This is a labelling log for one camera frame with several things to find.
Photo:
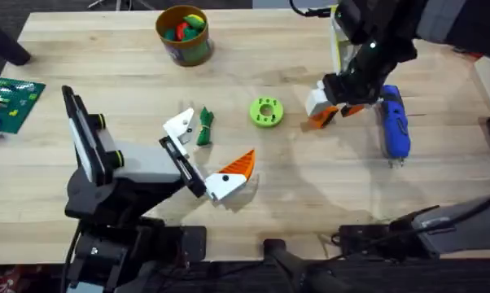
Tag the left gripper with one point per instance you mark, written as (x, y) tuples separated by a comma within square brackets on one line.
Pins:
[(151, 163)]

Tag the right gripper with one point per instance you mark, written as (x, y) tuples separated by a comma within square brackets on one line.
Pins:
[(367, 65)]

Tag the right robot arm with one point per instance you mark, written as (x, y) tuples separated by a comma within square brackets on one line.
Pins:
[(452, 228)]

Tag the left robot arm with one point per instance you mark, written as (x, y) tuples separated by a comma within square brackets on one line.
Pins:
[(106, 203)]

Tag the blue electric screwdriver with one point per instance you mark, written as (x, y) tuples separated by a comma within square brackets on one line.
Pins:
[(395, 122)]

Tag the green disc with holes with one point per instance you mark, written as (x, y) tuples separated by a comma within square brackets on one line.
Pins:
[(258, 118)]

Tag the brown tub with toys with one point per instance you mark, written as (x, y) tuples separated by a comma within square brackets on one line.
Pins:
[(188, 51)]

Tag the green board with toy blocks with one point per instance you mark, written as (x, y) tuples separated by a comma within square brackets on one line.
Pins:
[(9, 106)]

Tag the black cylinder with yellow tape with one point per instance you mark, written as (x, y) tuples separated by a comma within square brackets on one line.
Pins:
[(5, 46)]

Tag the black rail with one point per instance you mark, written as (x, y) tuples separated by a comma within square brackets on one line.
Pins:
[(228, 278)]

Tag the black stand post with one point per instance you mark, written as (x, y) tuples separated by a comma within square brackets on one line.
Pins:
[(287, 258)]

